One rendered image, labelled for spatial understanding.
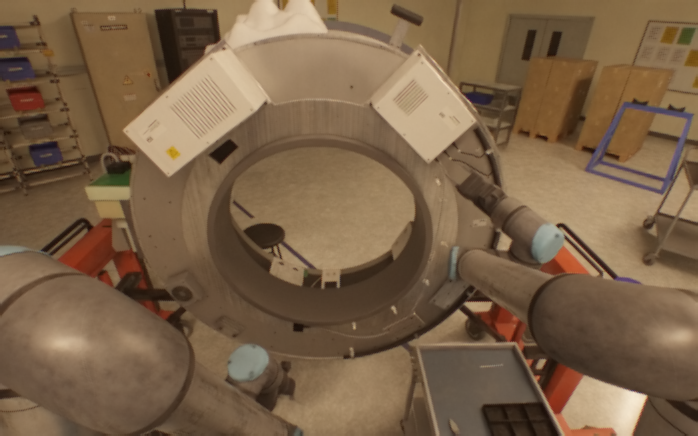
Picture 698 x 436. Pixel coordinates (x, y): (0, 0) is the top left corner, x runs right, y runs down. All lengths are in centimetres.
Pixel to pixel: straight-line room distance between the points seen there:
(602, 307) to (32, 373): 54
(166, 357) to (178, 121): 75
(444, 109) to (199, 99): 66
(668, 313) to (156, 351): 50
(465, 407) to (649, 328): 112
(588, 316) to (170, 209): 126
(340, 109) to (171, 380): 90
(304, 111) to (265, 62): 18
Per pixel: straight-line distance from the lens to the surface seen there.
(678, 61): 958
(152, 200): 140
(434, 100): 102
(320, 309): 158
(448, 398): 151
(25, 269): 46
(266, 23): 120
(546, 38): 1020
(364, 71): 110
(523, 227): 92
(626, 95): 711
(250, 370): 90
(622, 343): 44
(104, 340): 38
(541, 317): 48
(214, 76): 99
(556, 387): 195
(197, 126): 104
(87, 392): 39
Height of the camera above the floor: 189
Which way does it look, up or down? 30 degrees down
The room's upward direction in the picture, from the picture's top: 2 degrees clockwise
